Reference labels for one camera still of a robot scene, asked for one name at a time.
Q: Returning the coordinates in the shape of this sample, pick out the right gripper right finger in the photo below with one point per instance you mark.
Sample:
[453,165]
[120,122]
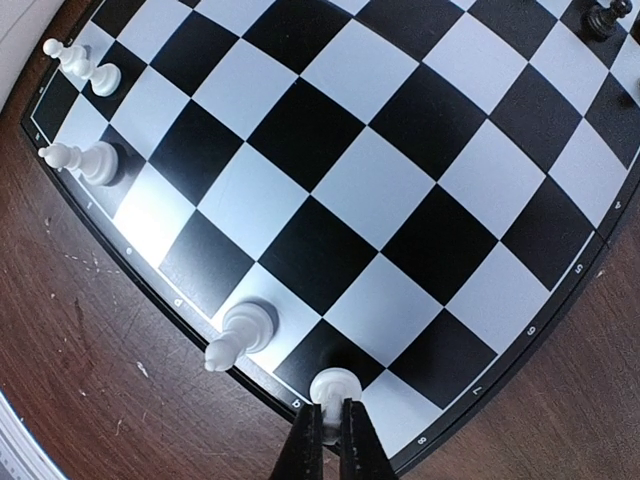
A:
[361,453]

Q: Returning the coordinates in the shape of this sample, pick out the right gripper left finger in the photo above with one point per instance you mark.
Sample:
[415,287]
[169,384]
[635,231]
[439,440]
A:
[301,457]

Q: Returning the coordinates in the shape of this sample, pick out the black chess pieces row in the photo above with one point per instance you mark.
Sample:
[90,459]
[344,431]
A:
[612,29]

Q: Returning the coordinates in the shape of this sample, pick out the white chess bishop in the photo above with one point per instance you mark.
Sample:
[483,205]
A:
[97,165]

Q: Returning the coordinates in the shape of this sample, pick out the white chess pawn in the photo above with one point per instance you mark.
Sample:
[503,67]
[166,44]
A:
[330,388]
[104,79]
[73,59]

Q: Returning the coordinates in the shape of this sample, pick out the black and white chessboard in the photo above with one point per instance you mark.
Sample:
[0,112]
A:
[414,188]

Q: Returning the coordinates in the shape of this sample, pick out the white chess knight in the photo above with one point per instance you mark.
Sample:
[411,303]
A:
[248,328]

